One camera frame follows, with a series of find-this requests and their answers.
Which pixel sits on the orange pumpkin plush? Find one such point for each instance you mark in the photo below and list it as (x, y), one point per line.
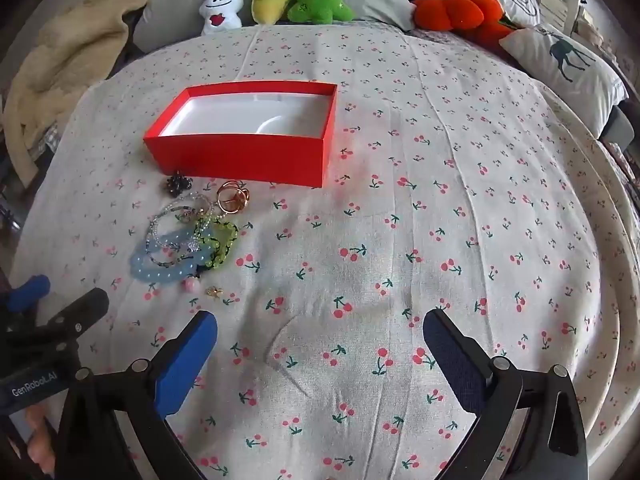
(450, 10)
(492, 36)

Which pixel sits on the white deer print pillow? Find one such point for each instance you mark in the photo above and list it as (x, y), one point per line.
(590, 75)

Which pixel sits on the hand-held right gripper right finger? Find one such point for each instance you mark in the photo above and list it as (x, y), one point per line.
(455, 360)

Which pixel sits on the white rabbit plush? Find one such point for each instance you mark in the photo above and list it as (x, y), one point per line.
(220, 10)

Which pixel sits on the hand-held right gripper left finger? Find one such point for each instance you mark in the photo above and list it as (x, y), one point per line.
(185, 360)

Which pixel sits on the beige quilted blanket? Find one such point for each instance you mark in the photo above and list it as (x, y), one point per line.
(60, 45)

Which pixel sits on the red cardboard box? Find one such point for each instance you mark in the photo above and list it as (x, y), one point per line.
(240, 155)

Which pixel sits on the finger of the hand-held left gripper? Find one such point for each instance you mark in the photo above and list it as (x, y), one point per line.
(82, 310)
(30, 292)

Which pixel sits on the pink bead charm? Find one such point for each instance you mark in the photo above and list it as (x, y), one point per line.
(192, 284)

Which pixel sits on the black bead charm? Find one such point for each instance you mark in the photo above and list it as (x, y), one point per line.
(177, 183)

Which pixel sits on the cherry print bed sheet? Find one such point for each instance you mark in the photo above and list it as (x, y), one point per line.
(400, 210)

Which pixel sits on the small gold charm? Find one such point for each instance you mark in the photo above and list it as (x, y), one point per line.
(216, 291)

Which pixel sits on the person's left hand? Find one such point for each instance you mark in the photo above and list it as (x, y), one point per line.
(37, 440)

